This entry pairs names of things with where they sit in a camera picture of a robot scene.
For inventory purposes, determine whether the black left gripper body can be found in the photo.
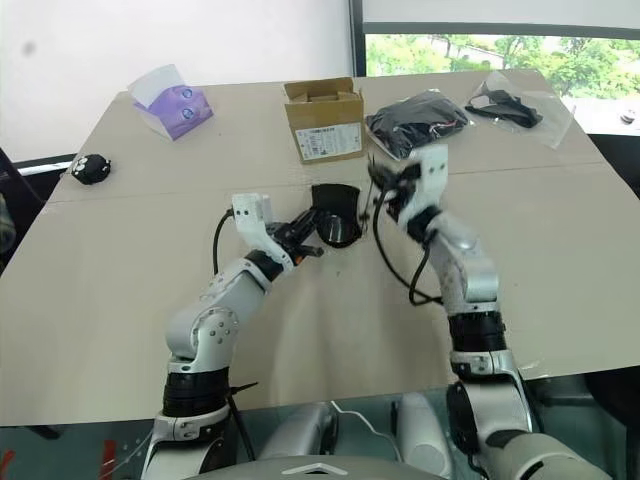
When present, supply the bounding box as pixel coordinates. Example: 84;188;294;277
268;218;312;264

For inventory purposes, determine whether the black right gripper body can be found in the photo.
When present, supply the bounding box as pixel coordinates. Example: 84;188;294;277
386;163;423;222

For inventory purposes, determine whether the metal cup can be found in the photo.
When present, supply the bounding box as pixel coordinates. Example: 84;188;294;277
319;212;358;247

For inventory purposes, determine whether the plastic bag of black cloth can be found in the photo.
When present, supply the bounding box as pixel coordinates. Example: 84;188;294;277
365;89;472;162

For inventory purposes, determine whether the open brown cardboard box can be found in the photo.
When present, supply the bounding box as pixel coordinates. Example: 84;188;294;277
283;76;366;163

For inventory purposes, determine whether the purple tissue pack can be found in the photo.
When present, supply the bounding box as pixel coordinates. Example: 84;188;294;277
126;63;216;143

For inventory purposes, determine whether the silver rounded robot leg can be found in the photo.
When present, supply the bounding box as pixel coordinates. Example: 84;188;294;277
258;399;342;462
396;392;454;479

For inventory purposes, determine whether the small black round toy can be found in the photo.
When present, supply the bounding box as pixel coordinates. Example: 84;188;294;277
68;153;113;187

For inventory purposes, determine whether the grey robot torso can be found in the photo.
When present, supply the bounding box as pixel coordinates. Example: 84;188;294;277
184;453;451;480

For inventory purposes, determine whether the black chair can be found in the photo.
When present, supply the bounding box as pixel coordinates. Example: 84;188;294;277
0;146;69;274

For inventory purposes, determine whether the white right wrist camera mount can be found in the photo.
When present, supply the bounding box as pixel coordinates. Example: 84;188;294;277
398;144;450;227

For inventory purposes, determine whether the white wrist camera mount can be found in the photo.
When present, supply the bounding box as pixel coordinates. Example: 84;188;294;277
231;192;296;272
398;144;450;227

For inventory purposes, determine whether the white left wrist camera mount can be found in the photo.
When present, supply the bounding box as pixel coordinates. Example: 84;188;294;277
231;192;296;272

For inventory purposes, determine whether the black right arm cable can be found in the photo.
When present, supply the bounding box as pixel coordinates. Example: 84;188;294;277
371;188;446;307

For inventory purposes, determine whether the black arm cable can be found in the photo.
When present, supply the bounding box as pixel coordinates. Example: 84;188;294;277
371;188;446;307
211;209;237;277

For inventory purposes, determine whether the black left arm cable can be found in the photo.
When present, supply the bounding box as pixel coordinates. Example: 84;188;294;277
211;209;237;277

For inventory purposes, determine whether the black window frame post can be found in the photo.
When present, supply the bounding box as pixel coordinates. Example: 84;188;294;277
348;0;370;79

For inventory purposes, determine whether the clear bag with black strap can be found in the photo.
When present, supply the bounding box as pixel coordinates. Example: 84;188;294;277
464;69;574;150

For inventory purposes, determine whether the black cable tie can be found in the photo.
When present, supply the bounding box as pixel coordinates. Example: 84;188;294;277
218;381;260;462

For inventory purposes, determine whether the thin white cable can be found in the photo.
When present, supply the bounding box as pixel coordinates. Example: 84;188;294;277
328;399;402;464

